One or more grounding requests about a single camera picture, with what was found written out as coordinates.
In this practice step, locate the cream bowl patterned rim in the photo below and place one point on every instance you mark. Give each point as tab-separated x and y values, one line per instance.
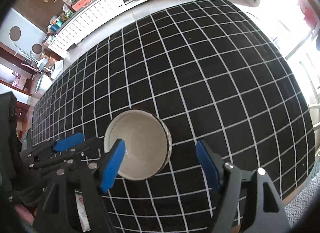
148	143

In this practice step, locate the pink box on cabinet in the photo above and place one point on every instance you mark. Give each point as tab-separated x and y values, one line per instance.
79	4

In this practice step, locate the dark red wooden door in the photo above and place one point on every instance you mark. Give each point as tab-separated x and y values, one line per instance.
14	72

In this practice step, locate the white dustpan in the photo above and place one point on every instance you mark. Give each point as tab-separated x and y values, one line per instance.
57	69

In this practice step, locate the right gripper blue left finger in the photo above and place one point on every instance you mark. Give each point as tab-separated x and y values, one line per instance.
110	164

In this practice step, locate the white tufted tv cabinet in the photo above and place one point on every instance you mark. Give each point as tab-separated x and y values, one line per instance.
84	22

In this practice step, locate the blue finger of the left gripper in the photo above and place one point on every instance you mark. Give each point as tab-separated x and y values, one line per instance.
88	151
69	142

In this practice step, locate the black white checked tablecloth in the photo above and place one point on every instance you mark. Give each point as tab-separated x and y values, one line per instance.
209	73

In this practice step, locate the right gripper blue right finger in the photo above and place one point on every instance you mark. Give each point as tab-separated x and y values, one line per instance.
212	165

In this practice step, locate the pink floral white plate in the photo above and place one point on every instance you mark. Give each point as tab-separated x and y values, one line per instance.
82	212

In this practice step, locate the white mop bucket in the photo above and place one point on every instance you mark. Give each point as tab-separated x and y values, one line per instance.
43	84

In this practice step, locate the left hand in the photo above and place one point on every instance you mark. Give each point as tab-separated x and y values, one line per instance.
24	214

